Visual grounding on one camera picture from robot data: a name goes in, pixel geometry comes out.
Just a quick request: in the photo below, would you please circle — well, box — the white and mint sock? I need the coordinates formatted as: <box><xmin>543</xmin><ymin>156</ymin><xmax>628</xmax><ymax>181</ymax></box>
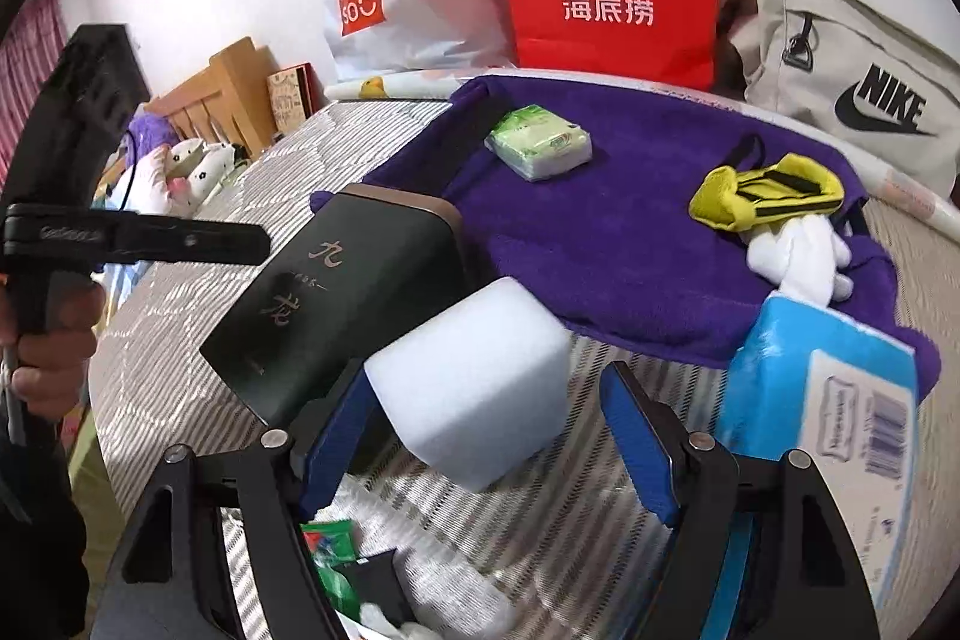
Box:
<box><xmin>740</xmin><ymin>214</ymin><xmax>854</xmax><ymax>307</ymax></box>

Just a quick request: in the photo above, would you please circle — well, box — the grey Nike waist bag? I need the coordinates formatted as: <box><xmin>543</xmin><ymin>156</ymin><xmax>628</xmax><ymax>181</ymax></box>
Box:
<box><xmin>726</xmin><ymin>0</ymin><xmax>958</xmax><ymax>198</ymax></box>

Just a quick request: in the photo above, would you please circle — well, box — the person's left hand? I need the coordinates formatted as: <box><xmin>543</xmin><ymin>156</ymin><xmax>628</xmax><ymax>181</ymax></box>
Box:
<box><xmin>2</xmin><ymin>280</ymin><xmax>106</xmax><ymax>422</ymax></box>

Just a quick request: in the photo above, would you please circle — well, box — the panda plush toy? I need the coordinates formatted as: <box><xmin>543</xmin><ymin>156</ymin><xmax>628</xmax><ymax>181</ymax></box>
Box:
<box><xmin>166</xmin><ymin>138</ymin><xmax>236</xmax><ymax>218</ymax></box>

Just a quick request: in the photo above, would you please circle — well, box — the dark green tea tin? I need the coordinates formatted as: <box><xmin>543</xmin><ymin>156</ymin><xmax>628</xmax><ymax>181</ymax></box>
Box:
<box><xmin>200</xmin><ymin>184</ymin><xmax>469</xmax><ymax>427</ymax></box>

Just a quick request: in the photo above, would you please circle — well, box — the white sponge block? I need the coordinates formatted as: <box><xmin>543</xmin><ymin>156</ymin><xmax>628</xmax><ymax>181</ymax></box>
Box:
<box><xmin>364</xmin><ymin>276</ymin><xmax>571</xmax><ymax>492</ymax></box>

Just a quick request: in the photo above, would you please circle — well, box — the green fruit store packet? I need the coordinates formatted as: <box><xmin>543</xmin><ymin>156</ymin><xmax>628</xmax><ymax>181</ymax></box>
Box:
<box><xmin>301</xmin><ymin>520</ymin><xmax>359</xmax><ymax>619</ymax></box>

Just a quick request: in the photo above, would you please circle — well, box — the wooden bed headboard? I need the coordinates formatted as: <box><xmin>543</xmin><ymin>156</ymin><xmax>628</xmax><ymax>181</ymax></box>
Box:
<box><xmin>145</xmin><ymin>37</ymin><xmax>277</xmax><ymax>159</ymax></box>

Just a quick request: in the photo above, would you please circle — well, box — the blue tissue pack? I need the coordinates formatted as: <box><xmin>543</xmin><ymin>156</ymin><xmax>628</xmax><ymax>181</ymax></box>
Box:
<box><xmin>715</xmin><ymin>292</ymin><xmax>918</xmax><ymax>606</ymax></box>

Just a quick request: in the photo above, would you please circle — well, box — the purple plush toy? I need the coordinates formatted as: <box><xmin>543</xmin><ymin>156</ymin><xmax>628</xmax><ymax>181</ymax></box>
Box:
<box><xmin>125</xmin><ymin>110</ymin><xmax>181</xmax><ymax>167</ymax></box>

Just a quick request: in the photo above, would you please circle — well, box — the fruit print wet wipe packet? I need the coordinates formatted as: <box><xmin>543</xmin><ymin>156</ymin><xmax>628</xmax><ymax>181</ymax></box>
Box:
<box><xmin>359</xmin><ymin>603</ymin><xmax>441</xmax><ymax>640</ymax></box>

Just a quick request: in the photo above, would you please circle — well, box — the purple towel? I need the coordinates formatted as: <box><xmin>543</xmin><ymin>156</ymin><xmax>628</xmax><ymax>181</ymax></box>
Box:
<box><xmin>307</xmin><ymin>74</ymin><xmax>944</xmax><ymax>401</ymax></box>

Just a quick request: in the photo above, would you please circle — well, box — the rolled printed paper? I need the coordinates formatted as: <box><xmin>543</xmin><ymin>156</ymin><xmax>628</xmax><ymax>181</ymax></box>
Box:
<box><xmin>322</xmin><ymin>68</ymin><xmax>960</xmax><ymax>242</ymax></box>

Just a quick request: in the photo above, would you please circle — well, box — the clear drawstring mesh pouch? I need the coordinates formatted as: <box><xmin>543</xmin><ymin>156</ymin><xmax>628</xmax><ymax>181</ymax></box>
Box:
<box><xmin>314</xmin><ymin>480</ymin><xmax>527</xmax><ymax>640</ymax></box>

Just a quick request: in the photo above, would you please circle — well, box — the green pocket tissue pack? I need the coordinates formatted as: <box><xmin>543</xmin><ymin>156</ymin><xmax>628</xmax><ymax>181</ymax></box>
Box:
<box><xmin>485</xmin><ymin>104</ymin><xmax>592</xmax><ymax>182</ymax></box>

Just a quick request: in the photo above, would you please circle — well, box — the yellow black mesh pouch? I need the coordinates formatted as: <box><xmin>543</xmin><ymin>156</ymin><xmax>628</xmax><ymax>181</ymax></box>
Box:
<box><xmin>688</xmin><ymin>152</ymin><xmax>846</xmax><ymax>234</ymax></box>

